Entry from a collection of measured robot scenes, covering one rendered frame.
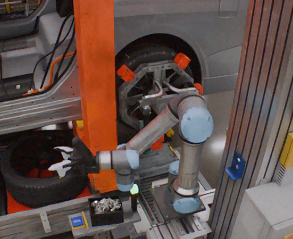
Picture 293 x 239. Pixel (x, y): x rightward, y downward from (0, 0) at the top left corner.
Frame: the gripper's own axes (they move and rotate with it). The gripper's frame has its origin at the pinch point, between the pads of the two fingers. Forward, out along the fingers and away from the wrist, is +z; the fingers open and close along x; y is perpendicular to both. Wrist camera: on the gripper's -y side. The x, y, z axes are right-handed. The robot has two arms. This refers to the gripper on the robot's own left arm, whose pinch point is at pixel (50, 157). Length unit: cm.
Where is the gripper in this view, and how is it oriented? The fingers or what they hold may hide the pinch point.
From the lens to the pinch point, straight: 140.2
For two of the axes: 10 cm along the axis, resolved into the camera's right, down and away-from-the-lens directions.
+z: -10.0, 0.3, -0.8
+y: -0.1, 8.8, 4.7
